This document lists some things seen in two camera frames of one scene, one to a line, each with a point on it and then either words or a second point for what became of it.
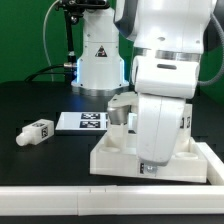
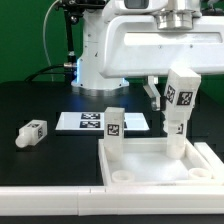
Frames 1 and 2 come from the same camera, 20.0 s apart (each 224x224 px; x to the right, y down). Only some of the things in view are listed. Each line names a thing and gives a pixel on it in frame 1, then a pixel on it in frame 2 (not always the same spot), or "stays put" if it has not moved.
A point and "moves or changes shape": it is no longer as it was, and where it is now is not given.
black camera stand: x=73 y=11 stays put
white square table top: x=188 y=163 moves or changes shape
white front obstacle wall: x=105 y=200 stays put
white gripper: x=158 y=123 -> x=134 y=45
